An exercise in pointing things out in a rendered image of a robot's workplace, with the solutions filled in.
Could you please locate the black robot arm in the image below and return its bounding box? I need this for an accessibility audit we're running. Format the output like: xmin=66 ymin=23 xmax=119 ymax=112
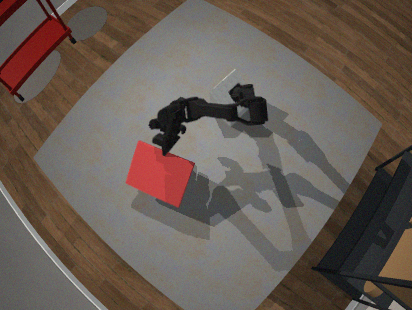
xmin=148 ymin=83 xmax=268 ymax=132

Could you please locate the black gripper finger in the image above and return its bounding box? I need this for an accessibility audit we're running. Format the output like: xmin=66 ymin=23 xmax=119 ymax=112
xmin=162 ymin=142 xmax=174 ymax=156
xmin=168 ymin=135 xmax=180 ymax=152

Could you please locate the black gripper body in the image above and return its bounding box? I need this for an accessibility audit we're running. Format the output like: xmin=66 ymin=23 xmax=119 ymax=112
xmin=152 ymin=120 xmax=186 ymax=148

